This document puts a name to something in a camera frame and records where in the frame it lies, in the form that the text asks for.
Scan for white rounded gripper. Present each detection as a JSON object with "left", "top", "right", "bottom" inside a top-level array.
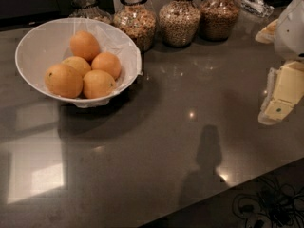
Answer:
[{"left": 255, "top": 0, "right": 304, "bottom": 125}]

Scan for white paper bowl liner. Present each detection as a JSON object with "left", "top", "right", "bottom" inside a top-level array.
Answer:
[{"left": 59, "top": 18, "right": 142, "bottom": 108}]

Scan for front right orange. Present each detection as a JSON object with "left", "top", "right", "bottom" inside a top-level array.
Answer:
[{"left": 83, "top": 69, "right": 116, "bottom": 99}]

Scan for top back orange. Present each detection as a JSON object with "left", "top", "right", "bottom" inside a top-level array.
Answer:
[{"left": 69, "top": 30, "right": 101, "bottom": 61}]

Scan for middle pale orange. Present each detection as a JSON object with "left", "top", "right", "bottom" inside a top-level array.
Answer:
[{"left": 62, "top": 56, "right": 91, "bottom": 77}]

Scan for front left orange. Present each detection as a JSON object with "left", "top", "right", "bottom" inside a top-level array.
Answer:
[{"left": 44, "top": 64, "right": 83, "bottom": 99}]

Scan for white bowl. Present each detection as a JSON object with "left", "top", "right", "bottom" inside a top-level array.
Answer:
[{"left": 14, "top": 17, "right": 143, "bottom": 105}]

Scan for clear plastic container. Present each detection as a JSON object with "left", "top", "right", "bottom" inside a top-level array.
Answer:
[{"left": 235, "top": 0, "right": 274, "bottom": 18}]

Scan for glass jar with brown cereal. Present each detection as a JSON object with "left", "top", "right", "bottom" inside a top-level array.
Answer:
[{"left": 199, "top": 0, "right": 239, "bottom": 42}]

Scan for glass jar with grains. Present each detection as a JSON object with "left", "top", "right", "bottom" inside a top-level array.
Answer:
[{"left": 159, "top": 0, "right": 200, "bottom": 48}]

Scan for glass jar with mixed cereal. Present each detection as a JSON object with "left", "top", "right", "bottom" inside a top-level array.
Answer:
[{"left": 113, "top": 0, "right": 157, "bottom": 52}]

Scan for leftmost glass jar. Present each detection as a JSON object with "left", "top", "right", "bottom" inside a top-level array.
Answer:
[{"left": 70, "top": 0, "right": 112, "bottom": 24}]

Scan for dark cabinet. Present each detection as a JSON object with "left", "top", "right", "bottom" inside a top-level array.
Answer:
[{"left": 0, "top": 0, "right": 114, "bottom": 30}]

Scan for black cables on floor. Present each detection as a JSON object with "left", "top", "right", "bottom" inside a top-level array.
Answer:
[{"left": 232, "top": 176, "right": 304, "bottom": 228}]

